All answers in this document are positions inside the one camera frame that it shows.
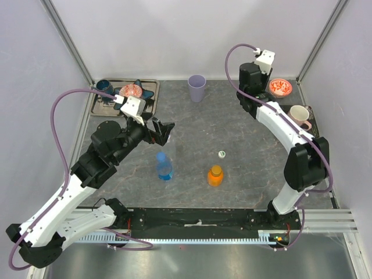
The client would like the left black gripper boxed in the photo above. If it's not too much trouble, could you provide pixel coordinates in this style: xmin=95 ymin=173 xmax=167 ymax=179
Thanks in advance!
xmin=113 ymin=112 xmax=175 ymax=164

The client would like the white green bottle cap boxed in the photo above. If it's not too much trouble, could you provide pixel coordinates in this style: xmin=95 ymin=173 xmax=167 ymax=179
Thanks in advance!
xmin=218 ymin=151 xmax=226 ymax=159

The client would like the orange juice bottle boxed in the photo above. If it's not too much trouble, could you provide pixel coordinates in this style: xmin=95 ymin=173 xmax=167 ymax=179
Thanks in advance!
xmin=207 ymin=165 xmax=224 ymax=187

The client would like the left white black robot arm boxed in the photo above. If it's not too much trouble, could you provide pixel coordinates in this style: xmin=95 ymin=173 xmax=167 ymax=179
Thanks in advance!
xmin=6 ymin=117 xmax=175 ymax=269

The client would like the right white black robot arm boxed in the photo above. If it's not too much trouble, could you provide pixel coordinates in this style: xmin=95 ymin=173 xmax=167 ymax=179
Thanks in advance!
xmin=237 ymin=62 xmax=329 ymax=229

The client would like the blue water bottle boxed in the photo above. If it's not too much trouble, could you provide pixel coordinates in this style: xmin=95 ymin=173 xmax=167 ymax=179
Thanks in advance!
xmin=156 ymin=152 xmax=174 ymax=181

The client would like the blue star-shaped dish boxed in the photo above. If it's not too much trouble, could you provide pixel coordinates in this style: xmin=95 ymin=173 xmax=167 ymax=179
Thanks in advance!
xmin=114 ymin=79 xmax=154 ymax=105

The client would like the red patterned bowl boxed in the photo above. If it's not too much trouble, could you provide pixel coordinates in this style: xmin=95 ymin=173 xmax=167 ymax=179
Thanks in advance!
xmin=119 ymin=84 xmax=143 ymax=98

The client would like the lavender plastic cup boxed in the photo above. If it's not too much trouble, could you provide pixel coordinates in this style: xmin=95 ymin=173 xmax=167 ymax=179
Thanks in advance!
xmin=188 ymin=74 xmax=206 ymax=103

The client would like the metal tray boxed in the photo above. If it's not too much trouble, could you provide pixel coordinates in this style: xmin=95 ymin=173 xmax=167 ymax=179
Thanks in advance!
xmin=90 ymin=78 xmax=160 ymax=117

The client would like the dark blue teacup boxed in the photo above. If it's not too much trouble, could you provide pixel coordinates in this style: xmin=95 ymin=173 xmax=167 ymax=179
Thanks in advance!
xmin=92 ymin=79 xmax=114 ymax=99

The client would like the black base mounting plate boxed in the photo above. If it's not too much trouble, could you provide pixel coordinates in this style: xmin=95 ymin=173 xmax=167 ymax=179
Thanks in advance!
xmin=112 ymin=208 xmax=301 ymax=239

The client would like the red white floral bowl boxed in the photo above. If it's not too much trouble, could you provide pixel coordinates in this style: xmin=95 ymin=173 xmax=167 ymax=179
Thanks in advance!
xmin=269 ymin=78 xmax=292 ymax=98

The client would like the pink white mug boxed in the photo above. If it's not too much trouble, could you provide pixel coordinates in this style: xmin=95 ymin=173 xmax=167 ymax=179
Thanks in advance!
xmin=287 ymin=105 xmax=312 ymax=131

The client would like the dark floral square plate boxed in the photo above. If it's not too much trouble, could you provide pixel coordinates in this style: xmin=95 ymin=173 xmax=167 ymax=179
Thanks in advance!
xmin=305 ymin=106 xmax=320 ymax=138

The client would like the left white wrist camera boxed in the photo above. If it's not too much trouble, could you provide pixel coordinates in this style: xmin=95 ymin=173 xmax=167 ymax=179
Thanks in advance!
xmin=120 ymin=96 xmax=146 ymax=126

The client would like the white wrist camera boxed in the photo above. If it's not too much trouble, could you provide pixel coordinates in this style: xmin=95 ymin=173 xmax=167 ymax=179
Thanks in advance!
xmin=253 ymin=48 xmax=276 ymax=75
xmin=120 ymin=96 xmax=146 ymax=126

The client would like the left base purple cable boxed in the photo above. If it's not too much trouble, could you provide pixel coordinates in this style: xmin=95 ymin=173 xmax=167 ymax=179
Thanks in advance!
xmin=101 ymin=226 xmax=154 ymax=252

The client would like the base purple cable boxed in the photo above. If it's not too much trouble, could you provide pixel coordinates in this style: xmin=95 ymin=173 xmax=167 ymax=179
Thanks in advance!
xmin=261 ymin=208 xmax=306 ymax=252
xmin=101 ymin=226 xmax=154 ymax=252

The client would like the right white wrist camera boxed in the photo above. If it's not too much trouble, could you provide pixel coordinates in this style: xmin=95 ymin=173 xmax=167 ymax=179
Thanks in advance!
xmin=253 ymin=48 xmax=276 ymax=75

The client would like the slotted cable duct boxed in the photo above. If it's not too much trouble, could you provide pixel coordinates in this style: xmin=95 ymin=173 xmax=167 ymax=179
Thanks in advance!
xmin=76 ymin=231 xmax=276 ymax=245

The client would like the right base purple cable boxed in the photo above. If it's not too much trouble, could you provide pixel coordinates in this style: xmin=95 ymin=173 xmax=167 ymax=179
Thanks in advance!
xmin=261 ymin=208 xmax=306 ymax=252

